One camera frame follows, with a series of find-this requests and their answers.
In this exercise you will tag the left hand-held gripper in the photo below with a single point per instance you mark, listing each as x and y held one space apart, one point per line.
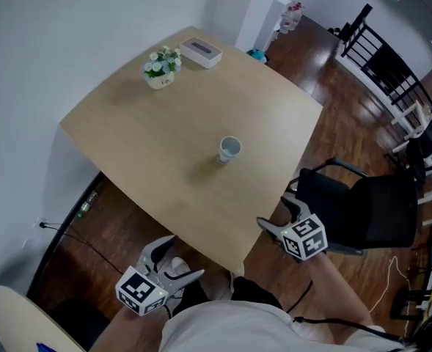
140 292

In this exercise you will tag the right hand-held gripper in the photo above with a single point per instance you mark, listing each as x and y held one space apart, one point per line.
305 238

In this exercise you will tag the person's left forearm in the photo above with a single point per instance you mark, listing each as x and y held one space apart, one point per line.
127 330

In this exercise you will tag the person's right forearm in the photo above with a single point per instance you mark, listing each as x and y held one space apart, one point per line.
336 288

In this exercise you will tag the person's white shoe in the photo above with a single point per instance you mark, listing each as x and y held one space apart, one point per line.
180 266

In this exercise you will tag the person's black trousers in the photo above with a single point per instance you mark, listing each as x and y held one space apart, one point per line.
252 292

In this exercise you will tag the black office chair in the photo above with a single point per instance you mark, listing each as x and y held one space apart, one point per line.
380 215

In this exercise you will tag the person's white shirt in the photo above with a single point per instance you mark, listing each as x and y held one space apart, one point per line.
256 330

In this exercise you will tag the green plastic bottle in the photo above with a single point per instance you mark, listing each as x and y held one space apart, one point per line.
87 204

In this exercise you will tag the black stool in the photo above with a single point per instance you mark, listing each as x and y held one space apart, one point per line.
78 323

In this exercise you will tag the white rack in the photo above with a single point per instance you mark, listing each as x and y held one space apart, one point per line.
421 152

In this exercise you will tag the blue object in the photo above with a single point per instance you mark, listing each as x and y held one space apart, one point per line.
42 347

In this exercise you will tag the round wooden side table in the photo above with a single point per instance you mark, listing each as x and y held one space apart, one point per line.
25 325

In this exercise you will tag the teal bag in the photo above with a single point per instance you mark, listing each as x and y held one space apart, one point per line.
257 55

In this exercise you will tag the white tissue box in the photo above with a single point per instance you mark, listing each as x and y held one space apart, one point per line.
201 51

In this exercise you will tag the black railing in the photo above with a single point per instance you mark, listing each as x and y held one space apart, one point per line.
384 61

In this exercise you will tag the potted white and blue flowers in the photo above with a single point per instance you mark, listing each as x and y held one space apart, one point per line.
161 68

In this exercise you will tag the white cabinet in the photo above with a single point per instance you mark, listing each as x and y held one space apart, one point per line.
276 20

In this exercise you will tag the group of large water bottles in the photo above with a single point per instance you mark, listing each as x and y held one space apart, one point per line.
292 15

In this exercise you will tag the wall outlet with black plug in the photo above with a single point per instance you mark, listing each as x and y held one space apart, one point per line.
42 224

